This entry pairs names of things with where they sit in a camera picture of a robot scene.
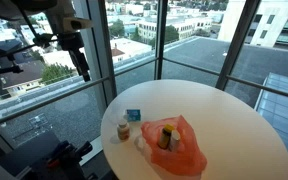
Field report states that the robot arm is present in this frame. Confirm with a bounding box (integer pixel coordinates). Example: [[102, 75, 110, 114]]
[[0, 0, 92, 81]]

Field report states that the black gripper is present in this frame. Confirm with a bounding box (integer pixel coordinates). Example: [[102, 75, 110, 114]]
[[57, 32, 90, 82]]

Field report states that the round white table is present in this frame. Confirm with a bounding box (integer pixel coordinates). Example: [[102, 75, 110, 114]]
[[101, 80, 288, 180]]

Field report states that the blue and white small box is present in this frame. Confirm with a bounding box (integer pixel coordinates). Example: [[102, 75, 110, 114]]
[[126, 109, 141, 122]]

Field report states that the yellow cap amber bottle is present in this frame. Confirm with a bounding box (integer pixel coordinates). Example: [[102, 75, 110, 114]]
[[158, 124, 175, 149]]

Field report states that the white pill bottle brown label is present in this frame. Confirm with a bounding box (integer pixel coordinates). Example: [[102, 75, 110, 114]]
[[117, 120, 130, 140]]

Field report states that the orange carrier bag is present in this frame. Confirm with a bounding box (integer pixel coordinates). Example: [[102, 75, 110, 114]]
[[141, 115, 207, 176]]

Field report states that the small white bottle in bag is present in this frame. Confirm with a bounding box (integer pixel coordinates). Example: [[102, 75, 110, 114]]
[[169, 130, 181, 152]]

